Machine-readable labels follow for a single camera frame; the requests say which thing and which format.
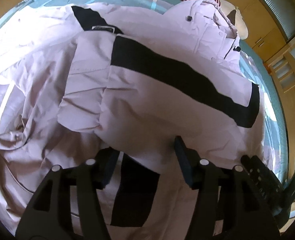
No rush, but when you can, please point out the pink and black jacket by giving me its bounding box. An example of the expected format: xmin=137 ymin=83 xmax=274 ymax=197
xmin=0 ymin=0 xmax=264 ymax=239

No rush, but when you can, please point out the plaid bed sheet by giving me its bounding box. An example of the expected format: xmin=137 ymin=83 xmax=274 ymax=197
xmin=0 ymin=0 xmax=289 ymax=181

